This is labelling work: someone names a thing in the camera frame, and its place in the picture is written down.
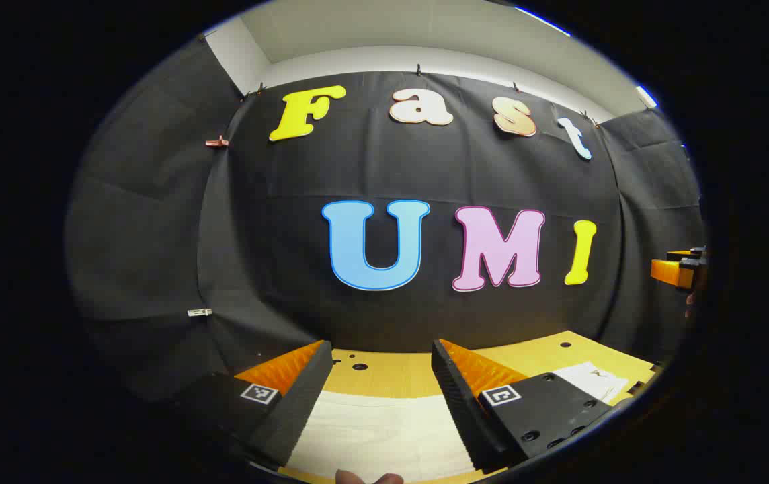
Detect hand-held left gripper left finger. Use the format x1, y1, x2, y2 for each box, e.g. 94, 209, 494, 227
176, 339, 335, 469

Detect black backdrop cloth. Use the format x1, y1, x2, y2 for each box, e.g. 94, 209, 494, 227
65, 34, 706, 404

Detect white jeans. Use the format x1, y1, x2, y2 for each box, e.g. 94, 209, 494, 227
287, 362, 629, 483

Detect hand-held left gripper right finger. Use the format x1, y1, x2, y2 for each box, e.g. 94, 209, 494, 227
430, 338, 617, 471

